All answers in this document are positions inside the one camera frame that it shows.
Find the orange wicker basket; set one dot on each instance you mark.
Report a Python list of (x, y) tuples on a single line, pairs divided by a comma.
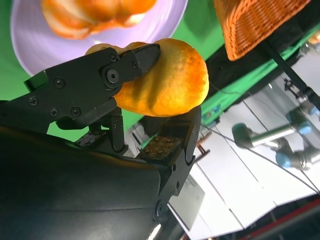
[(250, 27)]

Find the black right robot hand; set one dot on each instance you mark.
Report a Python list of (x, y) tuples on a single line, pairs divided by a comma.
[(75, 187)]

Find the green backdrop cloth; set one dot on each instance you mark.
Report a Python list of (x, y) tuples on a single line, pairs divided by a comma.
[(225, 102)]

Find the grey blue-jointed robot arm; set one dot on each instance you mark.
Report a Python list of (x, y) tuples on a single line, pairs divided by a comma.
[(265, 136)]

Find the green tablecloth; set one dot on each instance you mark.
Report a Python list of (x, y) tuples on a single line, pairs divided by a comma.
[(200, 30)]

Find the black backdrop cloth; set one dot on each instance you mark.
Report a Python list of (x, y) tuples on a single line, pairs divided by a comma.
[(230, 75)]

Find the black pole with clamps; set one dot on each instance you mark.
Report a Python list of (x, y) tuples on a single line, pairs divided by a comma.
[(287, 71)]

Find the orange striped bread roll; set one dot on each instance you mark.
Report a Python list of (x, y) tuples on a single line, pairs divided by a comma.
[(175, 80), (95, 15)]

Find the lilac plate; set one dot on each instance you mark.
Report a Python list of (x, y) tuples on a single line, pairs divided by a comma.
[(32, 45)]

